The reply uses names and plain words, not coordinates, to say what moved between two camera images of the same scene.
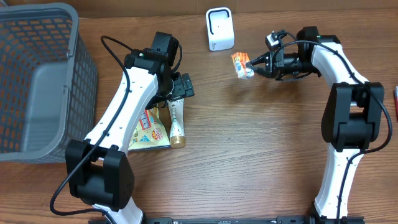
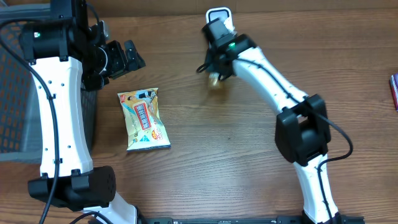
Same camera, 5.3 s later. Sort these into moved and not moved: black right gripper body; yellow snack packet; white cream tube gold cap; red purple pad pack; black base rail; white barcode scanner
Moved: black right gripper body; red purple pad pack; white cream tube gold cap
Not moved: black base rail; yellow snack packet; white barcode scanner
